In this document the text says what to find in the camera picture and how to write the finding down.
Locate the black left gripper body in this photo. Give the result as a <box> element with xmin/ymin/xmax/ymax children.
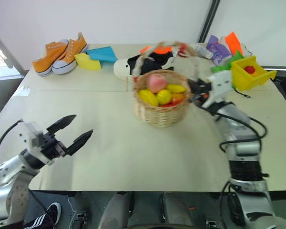
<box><xmin>41</xmin><ymin>132</ymin><xmax>70</xmax><ymax>165</ymax></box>

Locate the wicker basket with handle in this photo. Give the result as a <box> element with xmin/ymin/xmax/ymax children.
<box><xmin>132</xmin><ymin>41</ymin><xmax>194</xmax><ymax>129</ymax></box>

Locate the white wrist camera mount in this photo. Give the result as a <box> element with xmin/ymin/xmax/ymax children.
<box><xmin>202</xmin><ymin>71</ymin><xmax>234</xmax><ymax>108</ymax></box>
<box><xmin>17</xmin><ymin>120</ymin><xmax>55</xmax><ymax>166</ymax></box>

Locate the black striped shoe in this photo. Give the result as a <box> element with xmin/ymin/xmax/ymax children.
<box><xmin>23</xmin><ymin>202</ymin><xmax>62</xmax><ymax>229</ymax></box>

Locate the clear plastic wrapper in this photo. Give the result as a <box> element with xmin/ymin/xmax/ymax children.
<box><xmin>194</xmin><ymin>43</ymin><xmax>215</xmax><ymax>60</ymax></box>

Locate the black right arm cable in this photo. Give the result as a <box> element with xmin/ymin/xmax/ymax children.
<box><xmin>214</xmin><ymin>104</ymin><xmax>269</xmax><ymax>153</ymax></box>

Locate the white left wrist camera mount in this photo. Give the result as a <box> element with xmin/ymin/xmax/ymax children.
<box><xmin>17</xmin><ymin>120</ymin><xmax>55</xmax><ymax>166</ymax></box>

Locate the orange red packet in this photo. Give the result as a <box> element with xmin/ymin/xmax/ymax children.
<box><xmin>154</xmin><ymin>46</ymin><xmax>174</xmax><ymax>55</ymax></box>

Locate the yellow lemon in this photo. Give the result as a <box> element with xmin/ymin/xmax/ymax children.
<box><xmin>156</xmin><ymin>89</ymin><xmax>172</xmax><ymax>105</ymax></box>

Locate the orange toy piece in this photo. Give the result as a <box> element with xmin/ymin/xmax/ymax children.
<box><xmin>225</xmin><ymin>31</ymin><xmax>244</xmax><ymax>56</ymax></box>

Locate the purple toy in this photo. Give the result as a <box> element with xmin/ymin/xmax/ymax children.
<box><xmin>205</xmin><ymin>35</ymin><xmax>232</xmax><ymax>65</ymax></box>

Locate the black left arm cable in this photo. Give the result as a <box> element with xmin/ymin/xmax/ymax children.
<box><xmin>0</xmin><ymin>120</ymin><xmax>24</xmax><ymax>174</ymax></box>

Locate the green block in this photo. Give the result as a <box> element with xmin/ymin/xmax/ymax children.
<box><xmin>211</xmin><ymin>50</ymin><xmax>245</xmax><ymax>73</ymax></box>

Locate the blue cloth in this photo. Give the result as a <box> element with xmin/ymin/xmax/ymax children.
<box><xmin>86</xmin><ymin>46</ymin><xmax>119</xmax><ymax>64</ymax></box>

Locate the orange canvas sneaker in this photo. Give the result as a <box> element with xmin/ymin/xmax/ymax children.
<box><xmin>51</xmin><ymin>32</ymin><xmax>89</xmax><ymax>75</ymax></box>
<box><xmin>32</xmin><ymin>39</ymin><xmax>70</xmax><ymax>77</ymax></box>

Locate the red fruit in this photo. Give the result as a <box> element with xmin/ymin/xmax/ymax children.
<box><xmin>160</xmin><ymin>99</ymin><xmax>183</xmax><ymax>107</ymax></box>

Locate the dark rounded shape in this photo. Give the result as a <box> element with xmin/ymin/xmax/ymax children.
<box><xmin>161</xmin><ymin>191</ymin><xmax>195</xmax><ymax>229</ymax></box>
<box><xmin>99</xmin><ymin>191</ymin><xmax>135</xmax><ymax>229</ymax></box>

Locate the grey window frame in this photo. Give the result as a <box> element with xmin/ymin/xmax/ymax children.
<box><xmin>0</xmin><ymin>25</ymin><xmax>31</xmax><ymax>79</ymax></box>

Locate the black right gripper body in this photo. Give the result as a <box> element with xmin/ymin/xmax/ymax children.
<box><xmin>195</xmin><ymin>81</ymin><xmax>215</xmax><ymax>104</ymax></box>

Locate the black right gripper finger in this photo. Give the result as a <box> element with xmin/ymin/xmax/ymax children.
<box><xmin>187</xmin><ymin>78</ymin><xmax>207</xmax><ymax>91</ymax></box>
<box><xmin>188</xmin><ymin>93</ymin><xmax>205</xmax><ymax>104</ymax></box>

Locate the orange fruit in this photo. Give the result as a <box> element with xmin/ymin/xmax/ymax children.
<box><xmin>171</xmin><ymin>92</ymin><xmax>185</xmax><ymax>103</ymax></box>

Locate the black cord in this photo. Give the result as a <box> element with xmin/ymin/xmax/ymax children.
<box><xmin>233</xmin><ymin>86</ymin><xmax>252</xmax><ymax>99</ymax></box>

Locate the yellow banana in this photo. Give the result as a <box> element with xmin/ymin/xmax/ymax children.
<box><xmin>138</xmin><ymin>88</ymin><xmax>159</xmax><ymax>107</ymax></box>
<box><xmin>165</xmin><ymin>83</ymin><xmax>187</xmax><ymax>94</ymax></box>

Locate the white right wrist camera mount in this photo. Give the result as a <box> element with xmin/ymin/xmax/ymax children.
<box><xmin>202</xmin><ymin>71</ymin><xmax>234</xmax><ymax>108</ymax></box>

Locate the black post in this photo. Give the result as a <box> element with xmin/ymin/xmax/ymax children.
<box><xmin>198</xmin><ymin>0</ymin><xmax>222</xmax><ymax>44</ymax></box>

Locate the black and white plush toy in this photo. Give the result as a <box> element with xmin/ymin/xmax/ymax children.
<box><xmin>113</xmin><ymin>51</ymin><xmax>174</xmax><ymax>78</ymax></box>

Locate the yellow plastic bin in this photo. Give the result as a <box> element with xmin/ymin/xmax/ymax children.
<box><xmin>230</xmin><ymin>55</ymin><xmax>277</xmax><ymax>92</ymax></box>

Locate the yellow sponge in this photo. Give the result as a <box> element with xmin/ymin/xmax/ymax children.
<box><xmin>74</xmin><ymin>52</ymin><xmax>102</xmax><ymax>71</ymax></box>

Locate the pink peach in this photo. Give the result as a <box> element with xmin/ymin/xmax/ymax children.
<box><xmin>147</xmin><ymin>73</ymin><xmax>168</xmax><ymax>94</ymax></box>

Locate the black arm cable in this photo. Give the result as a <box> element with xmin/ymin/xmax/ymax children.
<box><xmin>0</xmin><ymin>120</ymin><xmax>24</xmax><ymax>174</ymax></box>
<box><xmin>214</xmin><ymin>104</ymin><xmax>269</xmax><ymax>153</ymax></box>

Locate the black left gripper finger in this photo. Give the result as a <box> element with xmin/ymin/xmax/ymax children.
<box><xmin>66</xmin><ymin>129</ymin><xmax>94</xmax><ymax>156</ymax></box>
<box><xmin>46</xmin><ymin>114</ymin><xmax>77</xmax><ymax>135</ymax></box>

